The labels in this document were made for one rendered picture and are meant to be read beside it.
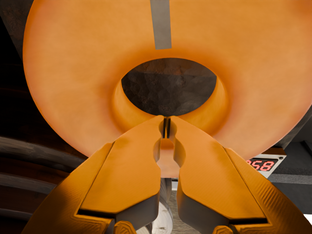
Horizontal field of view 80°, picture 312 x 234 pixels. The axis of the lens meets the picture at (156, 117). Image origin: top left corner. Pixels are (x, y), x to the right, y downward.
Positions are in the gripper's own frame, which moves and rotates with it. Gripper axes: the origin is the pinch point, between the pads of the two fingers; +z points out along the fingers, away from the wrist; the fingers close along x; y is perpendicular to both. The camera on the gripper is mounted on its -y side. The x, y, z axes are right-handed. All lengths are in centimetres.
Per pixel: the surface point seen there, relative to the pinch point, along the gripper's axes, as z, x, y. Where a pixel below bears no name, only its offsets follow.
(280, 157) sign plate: 19.8, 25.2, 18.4
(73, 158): 3.0, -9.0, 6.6
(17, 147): 2.7, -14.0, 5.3
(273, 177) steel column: 363, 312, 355
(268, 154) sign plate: 19.7, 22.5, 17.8
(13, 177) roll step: 1.6, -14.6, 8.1
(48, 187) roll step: 2.1, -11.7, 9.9
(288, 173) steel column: 362, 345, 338
